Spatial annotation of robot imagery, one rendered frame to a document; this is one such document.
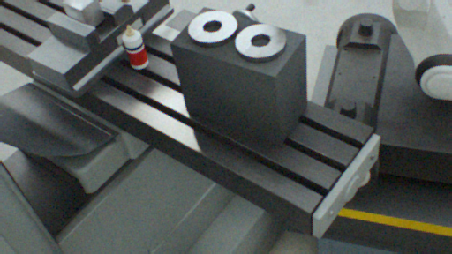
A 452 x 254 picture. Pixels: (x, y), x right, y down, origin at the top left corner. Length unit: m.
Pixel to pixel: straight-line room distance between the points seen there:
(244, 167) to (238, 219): 0.82
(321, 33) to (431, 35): 1.30
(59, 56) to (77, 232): 0.40
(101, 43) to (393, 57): 0.92
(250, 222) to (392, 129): 0.56
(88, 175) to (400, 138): 0.82
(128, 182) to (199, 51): 0.50
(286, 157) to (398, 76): 0.75
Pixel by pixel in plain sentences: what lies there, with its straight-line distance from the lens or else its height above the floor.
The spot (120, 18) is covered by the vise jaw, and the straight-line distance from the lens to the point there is 1.31.
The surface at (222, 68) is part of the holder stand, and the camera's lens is 1.00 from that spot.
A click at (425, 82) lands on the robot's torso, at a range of 1.58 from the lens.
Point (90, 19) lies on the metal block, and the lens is 1.29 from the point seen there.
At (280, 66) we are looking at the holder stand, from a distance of 0.96.
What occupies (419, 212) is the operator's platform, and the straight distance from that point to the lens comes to 1.66.
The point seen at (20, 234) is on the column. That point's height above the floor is 0.89.
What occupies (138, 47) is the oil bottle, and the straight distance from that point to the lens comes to 1.26.
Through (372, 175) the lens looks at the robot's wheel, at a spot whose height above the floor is 0.50.
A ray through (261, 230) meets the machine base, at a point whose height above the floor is 0.15.
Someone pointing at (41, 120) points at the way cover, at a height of 0.88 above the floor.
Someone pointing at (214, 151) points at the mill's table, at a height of 0.93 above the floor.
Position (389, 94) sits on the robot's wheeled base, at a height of 0.57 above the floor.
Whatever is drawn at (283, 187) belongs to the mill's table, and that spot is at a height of 0.93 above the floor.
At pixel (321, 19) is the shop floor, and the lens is 2.86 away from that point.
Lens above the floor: 1.78
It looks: 48 degrees down
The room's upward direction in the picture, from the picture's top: 11 degrees counter-clockwise
